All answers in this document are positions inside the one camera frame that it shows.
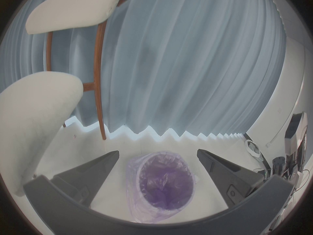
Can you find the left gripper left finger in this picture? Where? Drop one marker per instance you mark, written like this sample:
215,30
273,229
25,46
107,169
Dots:
88,177

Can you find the pale blue curtain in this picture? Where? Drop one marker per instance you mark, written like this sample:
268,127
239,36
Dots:
183,57

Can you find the purple plastic bag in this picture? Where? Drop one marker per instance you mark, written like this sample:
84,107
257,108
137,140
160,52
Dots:
166,180

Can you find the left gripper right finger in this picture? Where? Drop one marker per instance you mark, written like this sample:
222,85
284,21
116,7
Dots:
229,180

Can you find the white cushioned wooden chair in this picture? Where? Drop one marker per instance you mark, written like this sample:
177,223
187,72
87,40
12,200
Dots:
36,119

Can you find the white trash bin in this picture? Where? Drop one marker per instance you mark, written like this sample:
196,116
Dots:
134,197

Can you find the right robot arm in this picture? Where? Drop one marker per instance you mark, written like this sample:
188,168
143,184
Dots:
293,136

